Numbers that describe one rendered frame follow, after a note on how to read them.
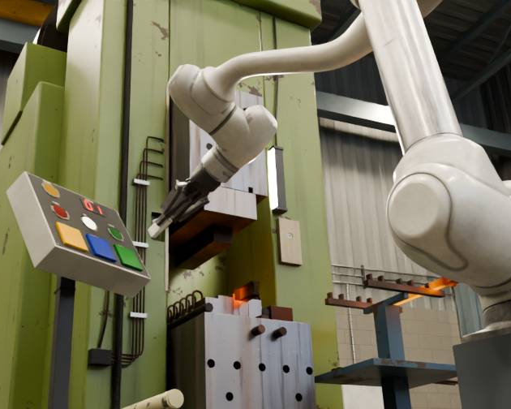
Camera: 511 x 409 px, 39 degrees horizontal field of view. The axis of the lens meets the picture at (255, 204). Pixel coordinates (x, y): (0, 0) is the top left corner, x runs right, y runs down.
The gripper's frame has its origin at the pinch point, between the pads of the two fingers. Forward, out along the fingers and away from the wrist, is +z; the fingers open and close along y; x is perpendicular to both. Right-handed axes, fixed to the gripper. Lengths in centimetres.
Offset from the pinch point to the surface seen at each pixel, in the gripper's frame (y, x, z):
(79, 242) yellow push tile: -18.2, -1.4, 12.4
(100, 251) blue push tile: -11.6, -2.1, 12.4
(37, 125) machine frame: 23, 102, 36
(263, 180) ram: 56, 31, -16
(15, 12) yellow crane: 286, 654, 168
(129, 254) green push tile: 0.8, 1.2, 12.4
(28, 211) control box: -26.8, 10.2, 16.6
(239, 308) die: 46.3, -6.5, 12.0
